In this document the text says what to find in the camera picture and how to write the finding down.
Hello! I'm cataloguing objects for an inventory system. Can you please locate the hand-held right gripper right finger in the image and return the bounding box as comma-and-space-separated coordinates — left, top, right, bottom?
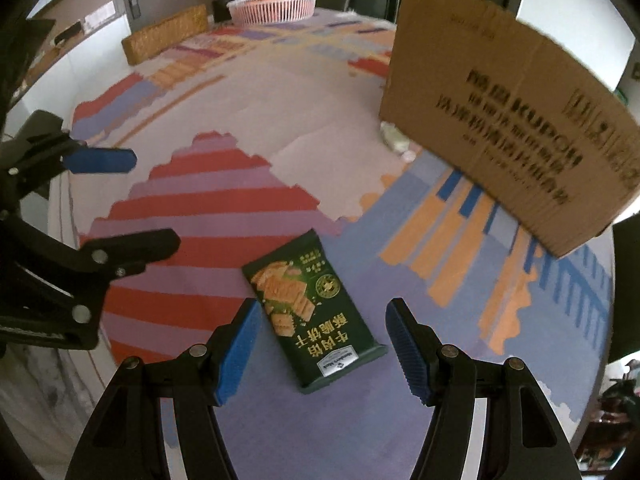
386, 297, 573, 480

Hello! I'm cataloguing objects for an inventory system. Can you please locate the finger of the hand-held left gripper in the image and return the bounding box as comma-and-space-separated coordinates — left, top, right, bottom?
0, 220, 182, 352
0, 110, 138, 211

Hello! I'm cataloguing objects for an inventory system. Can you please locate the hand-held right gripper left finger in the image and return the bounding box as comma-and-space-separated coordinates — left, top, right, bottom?
65, 298, 262, 480

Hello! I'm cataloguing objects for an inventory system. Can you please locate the dark green biscuit packet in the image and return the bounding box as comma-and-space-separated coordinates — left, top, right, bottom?
241, 228, 388, 395

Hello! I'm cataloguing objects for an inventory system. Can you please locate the brown cardboard box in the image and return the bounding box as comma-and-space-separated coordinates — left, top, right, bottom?
378, 0, 640, 258

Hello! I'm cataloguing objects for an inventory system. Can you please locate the tan woven box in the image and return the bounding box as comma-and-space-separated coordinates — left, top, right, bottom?
121, 4, 208, 66

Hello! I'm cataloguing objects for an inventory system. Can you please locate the colourful printed tablecloth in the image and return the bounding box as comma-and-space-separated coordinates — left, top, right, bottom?
70, 7, 617, 480

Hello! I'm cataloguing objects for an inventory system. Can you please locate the crumpled white tissue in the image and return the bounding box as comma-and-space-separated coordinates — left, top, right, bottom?
380, 121, 418, 162

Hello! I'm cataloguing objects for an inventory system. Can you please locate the pink plastic basket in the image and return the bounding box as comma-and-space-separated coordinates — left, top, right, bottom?
226, 0, 320, 27

